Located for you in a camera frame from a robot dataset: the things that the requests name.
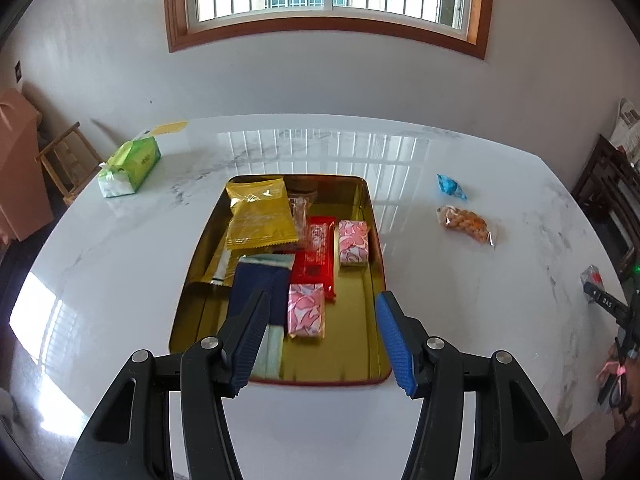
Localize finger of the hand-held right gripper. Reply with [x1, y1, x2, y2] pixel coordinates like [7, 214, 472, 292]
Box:
[582, 282, 628, 318]

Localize wooden chair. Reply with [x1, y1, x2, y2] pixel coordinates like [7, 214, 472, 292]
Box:
[36, 121, 103, 207]

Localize small blue candy packet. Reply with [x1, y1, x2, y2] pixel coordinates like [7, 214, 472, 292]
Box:
[436, 174, 468, 201]

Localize small clear snack packet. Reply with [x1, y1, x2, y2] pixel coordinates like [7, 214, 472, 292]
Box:
[289, 196, 313, 251]

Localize blue and pale blue snack packet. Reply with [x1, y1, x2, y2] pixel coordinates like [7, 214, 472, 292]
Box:
[232, 254, 296, 381]

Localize clear packet of twisted snacks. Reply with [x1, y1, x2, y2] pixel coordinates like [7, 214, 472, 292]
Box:
[436, 205, 498, 248]

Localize black strap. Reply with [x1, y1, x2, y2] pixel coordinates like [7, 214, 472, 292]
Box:
[597, 340, 631, 416]

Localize newspaper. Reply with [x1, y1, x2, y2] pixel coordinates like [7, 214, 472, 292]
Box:
[611, 97, 640, 166]

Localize gold and white snack packet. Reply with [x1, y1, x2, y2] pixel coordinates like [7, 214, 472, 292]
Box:
[187, 232, 241, 288]

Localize yellow card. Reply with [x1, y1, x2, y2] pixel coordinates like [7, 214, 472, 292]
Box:
[131, 120, 190, 142]

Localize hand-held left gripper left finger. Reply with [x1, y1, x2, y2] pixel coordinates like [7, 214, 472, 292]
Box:
[61, 287, 273, 480]

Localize person's right forearm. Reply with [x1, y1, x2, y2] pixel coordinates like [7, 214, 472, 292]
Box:
[620, 360, 640, 426]

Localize purple cloth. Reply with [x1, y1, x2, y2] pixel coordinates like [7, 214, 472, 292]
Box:
[605, 425, 640, 480]

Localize green tissue pack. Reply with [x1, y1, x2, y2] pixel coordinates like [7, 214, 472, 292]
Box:
[97, 135, 162, 198]

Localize gold foil snack packet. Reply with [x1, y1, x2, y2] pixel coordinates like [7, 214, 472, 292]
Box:
[225, 178, 301, 251]

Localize pink cardboard box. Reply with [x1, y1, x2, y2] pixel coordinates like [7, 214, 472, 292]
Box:
[0, 87, 55, 242]

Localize clear grey and red packet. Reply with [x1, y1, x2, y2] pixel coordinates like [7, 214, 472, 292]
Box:
[580, 264, 606, 293]

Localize red snack packet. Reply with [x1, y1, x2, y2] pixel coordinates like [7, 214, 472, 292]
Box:
[290, 216, 337, 302]

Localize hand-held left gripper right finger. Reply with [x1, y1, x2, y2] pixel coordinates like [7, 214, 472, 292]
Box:
[375, 290, 583, 480]

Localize dark wooden cabinet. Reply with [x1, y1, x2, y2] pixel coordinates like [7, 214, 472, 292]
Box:
[570, 135, 640, 281]

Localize gold metal tin tray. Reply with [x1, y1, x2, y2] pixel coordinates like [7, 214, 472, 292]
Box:
[167, 174, 393, 387]

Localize pink patterned snack packet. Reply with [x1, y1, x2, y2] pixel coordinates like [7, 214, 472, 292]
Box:
[286, 282, 326, 345]
[337, 220, 372, 267]

